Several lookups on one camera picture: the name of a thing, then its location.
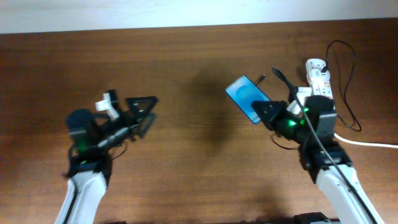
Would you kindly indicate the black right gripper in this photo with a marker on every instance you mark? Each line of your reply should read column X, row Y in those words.
column 279, row 109

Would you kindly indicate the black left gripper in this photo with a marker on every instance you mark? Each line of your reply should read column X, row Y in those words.
column 130, row 123

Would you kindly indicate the blue samsung smartphone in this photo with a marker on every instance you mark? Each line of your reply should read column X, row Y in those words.
column 244, row 92

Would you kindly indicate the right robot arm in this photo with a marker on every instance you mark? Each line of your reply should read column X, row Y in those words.
column 327, row 163

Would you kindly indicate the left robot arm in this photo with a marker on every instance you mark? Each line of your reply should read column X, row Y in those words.
column 94, row 135

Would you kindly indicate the white usb charger adapter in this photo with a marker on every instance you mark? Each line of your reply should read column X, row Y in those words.
column 316, row 76

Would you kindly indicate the white power strip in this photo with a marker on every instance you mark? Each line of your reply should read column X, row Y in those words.
column 321, row 88

